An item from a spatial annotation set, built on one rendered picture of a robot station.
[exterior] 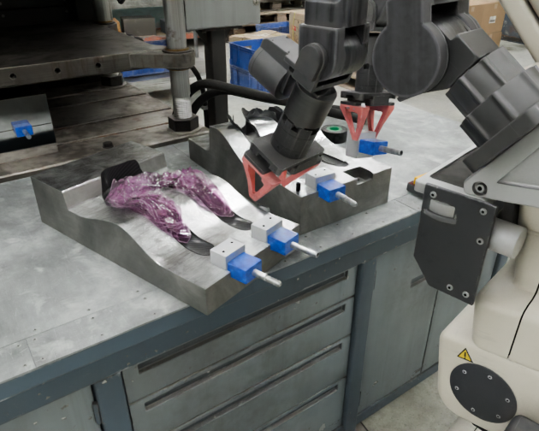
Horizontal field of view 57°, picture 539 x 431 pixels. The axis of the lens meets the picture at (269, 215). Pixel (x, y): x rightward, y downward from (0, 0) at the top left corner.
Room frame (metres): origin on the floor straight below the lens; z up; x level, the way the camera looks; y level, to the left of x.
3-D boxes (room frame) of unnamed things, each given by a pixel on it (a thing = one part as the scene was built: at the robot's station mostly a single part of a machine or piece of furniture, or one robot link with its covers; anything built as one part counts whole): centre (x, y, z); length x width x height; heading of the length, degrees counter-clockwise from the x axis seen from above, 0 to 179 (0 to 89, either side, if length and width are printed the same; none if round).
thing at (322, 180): (0.90, -0.13, 0.89); 0.13 x 0.05 x 0.05; 34
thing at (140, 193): (0.89, 0.21, 0.90); 0.26 x 0.18 x 0.08; 52
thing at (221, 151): (1.16, -0.03, 0.87); 0.50 x 0.26 x 0.14; 35
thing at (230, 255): (0.68, 0.03, 0.86); 0.13 x 0.05 x 0.05; 52
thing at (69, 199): (0.89, 0.22, 0.86); 0.50 x 0.26 x 0.11; 52
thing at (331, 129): (1.45, -0.20, 0.82); 0.08 x 0.08 x 0.04
